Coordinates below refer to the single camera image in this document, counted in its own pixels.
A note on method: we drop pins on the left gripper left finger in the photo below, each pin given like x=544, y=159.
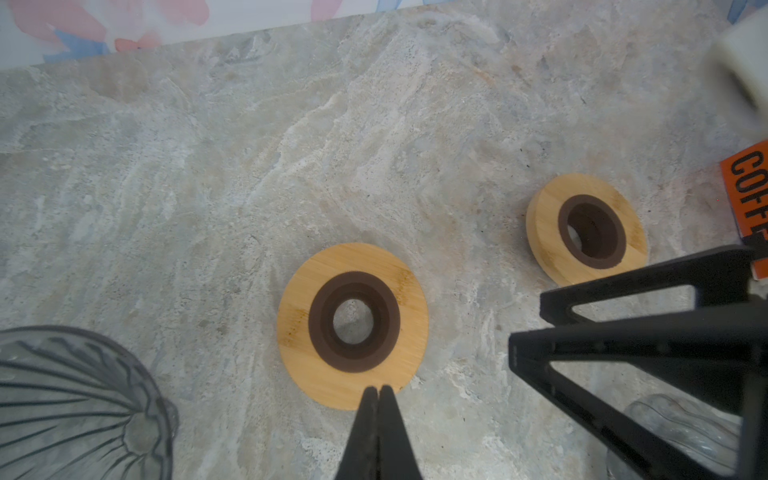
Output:
x=360, y=457

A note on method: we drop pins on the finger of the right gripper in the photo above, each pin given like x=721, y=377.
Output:
x=716, y=352

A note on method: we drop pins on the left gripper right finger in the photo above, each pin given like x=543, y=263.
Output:
x=395, y=459

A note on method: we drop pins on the coffee filter paper pack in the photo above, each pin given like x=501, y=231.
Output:
x=745, y=179

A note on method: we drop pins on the grey glass dripper cone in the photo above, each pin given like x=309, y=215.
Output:
x=77, y=405

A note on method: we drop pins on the grey glass carafe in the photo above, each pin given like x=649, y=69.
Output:
x=700, y=432

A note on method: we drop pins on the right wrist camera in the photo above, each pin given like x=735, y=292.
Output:
x=735, y=74

